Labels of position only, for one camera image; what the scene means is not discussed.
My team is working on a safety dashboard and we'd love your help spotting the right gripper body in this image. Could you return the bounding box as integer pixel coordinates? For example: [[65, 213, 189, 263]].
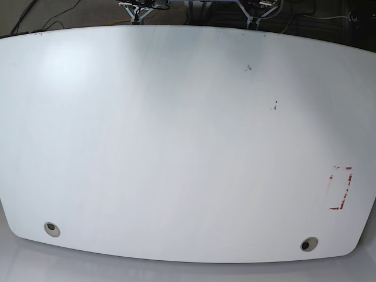
[[118, 1, 153, 22]]

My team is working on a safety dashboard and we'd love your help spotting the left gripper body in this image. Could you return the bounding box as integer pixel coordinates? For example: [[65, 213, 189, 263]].
[[238, 0, 279, 29]]

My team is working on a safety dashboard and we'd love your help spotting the red tape rectangle marking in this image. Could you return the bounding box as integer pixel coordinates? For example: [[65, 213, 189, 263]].
[[325, 166, 354, 210]]

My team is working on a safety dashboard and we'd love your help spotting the white cable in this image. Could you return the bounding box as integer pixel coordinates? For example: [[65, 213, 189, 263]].
[[302, 13, 351, 21]]

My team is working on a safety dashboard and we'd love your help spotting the black floor cable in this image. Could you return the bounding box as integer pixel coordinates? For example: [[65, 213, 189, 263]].
[[11, 0, 80, 33]]

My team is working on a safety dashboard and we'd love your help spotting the left table cable grommet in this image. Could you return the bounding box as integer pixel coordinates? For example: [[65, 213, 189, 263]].
[[44, 222, 61, 238]]

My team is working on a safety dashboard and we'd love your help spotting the table cable grommet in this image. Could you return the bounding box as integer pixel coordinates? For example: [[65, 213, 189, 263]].
[[300, 237, 318, 252], [44, 222, 61, 238]]

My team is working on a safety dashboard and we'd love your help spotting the right table cable grommet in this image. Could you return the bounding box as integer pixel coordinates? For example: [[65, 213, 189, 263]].
[[300, 237, 318, 252]]

